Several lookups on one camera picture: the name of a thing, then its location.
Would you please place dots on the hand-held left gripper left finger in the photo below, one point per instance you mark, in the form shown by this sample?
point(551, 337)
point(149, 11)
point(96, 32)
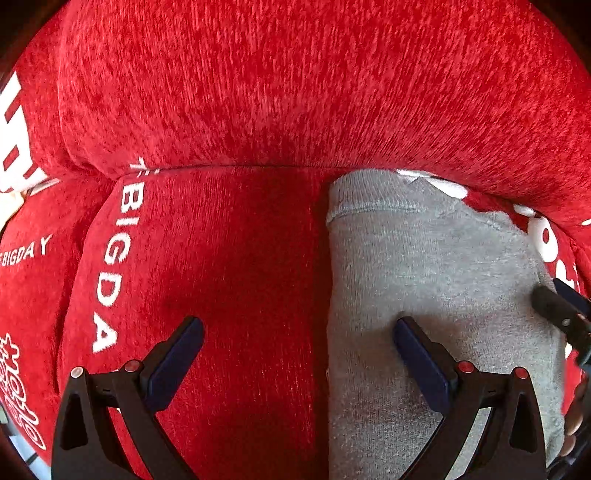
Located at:
point(178, 360)

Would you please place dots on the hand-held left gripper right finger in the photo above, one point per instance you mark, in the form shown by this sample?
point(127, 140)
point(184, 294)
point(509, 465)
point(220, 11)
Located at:
point(422, 364)

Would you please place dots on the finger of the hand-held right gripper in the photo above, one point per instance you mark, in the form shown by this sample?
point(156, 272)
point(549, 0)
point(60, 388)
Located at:
point(572, 295)
point(561, 318)

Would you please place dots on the grey fleece garment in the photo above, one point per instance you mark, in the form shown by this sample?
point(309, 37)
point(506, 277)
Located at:
point(415, 258)

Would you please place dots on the person's right hand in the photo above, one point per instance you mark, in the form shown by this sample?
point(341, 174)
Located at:
point(574, 422)

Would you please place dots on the red blanket with white print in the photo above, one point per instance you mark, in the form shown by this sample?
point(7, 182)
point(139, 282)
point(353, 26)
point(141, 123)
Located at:
point(258, 115)

